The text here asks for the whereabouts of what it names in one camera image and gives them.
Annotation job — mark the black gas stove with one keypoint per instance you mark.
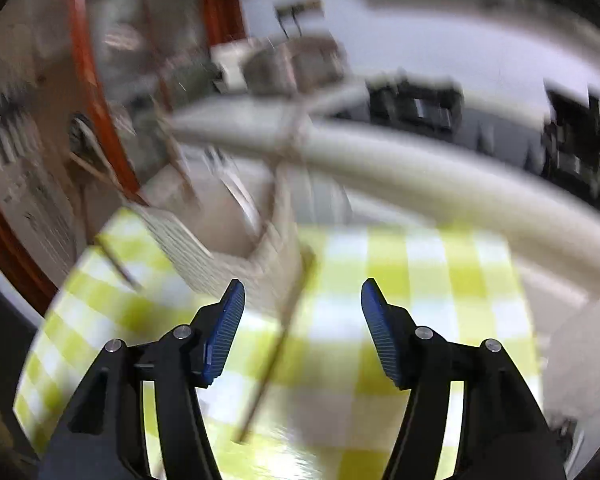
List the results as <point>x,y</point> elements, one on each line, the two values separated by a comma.
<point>415,105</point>

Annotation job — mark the white panelled cabinet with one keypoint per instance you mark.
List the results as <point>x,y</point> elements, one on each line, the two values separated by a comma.
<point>20,185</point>

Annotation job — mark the silver rice cooker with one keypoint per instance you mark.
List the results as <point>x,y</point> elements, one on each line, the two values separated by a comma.
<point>300,65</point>

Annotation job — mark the green checked tablecloth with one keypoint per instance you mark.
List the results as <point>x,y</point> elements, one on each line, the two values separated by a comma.
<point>430,285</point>

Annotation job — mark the red wooden door frame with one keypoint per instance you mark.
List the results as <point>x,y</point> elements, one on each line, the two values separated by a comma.
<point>92,85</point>

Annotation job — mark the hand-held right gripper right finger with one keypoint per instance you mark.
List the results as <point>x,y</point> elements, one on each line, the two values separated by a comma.
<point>380,330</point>

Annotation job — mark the white plastic utensil basket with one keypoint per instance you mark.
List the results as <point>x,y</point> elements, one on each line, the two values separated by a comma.
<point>230,265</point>

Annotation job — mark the brown wooden chopstick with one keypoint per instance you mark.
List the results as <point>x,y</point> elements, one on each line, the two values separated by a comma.
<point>280,335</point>
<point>120,265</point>

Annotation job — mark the wall power socket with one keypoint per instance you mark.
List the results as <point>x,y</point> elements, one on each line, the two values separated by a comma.
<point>297,5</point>

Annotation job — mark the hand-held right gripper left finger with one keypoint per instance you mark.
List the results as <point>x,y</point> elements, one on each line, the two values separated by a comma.
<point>225,330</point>

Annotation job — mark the white kitchen appliance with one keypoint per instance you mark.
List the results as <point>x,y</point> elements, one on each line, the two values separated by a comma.
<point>230,65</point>

